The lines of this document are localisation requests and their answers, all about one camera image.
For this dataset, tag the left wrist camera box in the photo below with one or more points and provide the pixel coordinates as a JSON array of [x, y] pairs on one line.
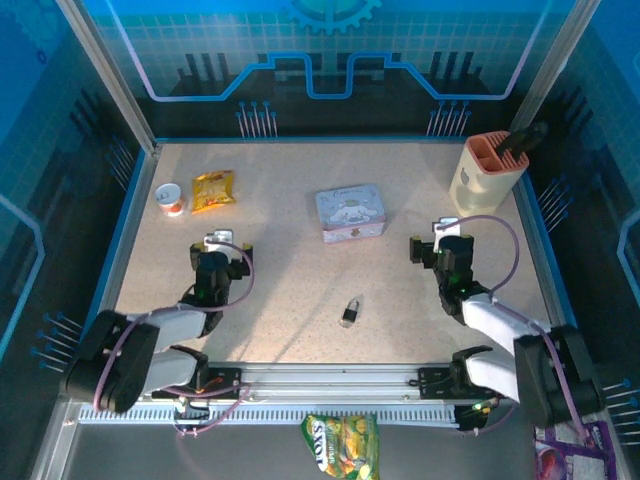
[[219, 240]]

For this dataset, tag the green yellow candy bag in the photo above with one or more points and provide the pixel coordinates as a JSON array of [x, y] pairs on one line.
[[345, 447]]

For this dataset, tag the aluminium front rail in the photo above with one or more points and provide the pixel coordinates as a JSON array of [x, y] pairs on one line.
[[330, 380]]

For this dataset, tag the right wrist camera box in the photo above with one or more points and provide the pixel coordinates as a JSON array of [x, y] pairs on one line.
[[446, 227]]

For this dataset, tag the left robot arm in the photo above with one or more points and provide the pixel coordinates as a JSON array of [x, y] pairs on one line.
[[115, 360]]

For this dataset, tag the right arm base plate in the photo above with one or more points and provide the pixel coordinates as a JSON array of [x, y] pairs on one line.
[[435, 382]]

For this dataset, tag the beige utensil holder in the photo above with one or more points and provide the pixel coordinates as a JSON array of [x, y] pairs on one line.
[[480, 185]]

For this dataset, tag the yellow chips bag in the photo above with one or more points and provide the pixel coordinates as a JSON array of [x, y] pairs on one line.
[[214, 192]]

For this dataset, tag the aluminium corner post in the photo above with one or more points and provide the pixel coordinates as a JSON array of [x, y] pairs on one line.
[[550, 65], [107, 75]]

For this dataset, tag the blue cartoon tin box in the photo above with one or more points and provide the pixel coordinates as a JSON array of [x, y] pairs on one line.
[[352, 210]]

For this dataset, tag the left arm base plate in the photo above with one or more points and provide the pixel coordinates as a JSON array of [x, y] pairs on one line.
[[225, 382]]

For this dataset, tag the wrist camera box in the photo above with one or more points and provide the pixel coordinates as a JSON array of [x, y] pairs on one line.
[[446, 227], [219, 240]]

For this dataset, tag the black padlock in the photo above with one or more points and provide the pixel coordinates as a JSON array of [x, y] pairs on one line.
[[350, 314]]

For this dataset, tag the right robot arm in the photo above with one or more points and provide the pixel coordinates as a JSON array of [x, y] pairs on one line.
[[550, 375]]

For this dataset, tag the purple snack bag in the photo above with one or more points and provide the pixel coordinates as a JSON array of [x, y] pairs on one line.
[[555, 460]]

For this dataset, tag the small white orange can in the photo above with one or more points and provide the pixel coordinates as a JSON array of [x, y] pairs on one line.
[[169, 197]]

